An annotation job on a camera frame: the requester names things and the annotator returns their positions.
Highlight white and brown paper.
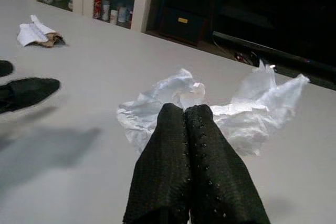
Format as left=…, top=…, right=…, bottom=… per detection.
left=17, top=15, right=65, bottom=48

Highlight tangled thin cables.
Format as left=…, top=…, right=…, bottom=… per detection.
left=233, top=50, right=259, bottom=65

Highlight black box with yellow label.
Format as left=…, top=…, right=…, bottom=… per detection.
left=160, top=6, right=208, bottom=47

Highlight white bottle with blue label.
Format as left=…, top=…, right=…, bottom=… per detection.
left=118, top=3, right=131, bottom=24

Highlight white plastic bag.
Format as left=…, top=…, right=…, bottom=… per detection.
left=117, top=58, right=311, bottom=157

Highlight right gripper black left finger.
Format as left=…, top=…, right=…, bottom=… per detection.
left=123, top=103, right=190, bottom=224

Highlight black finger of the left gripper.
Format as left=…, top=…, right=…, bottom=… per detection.
left=0, top=60, right=14, bottom=77
left=0, top=77, right=60, bottom=114

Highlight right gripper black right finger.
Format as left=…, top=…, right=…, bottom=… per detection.
left=185, top=104, right=271, bottom=224

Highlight tall white bottle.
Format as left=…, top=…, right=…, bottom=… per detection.
left=101, top=0, right=111, bottom=22

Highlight red can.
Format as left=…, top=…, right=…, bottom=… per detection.
left=93, top=0, right=102, bottom=20

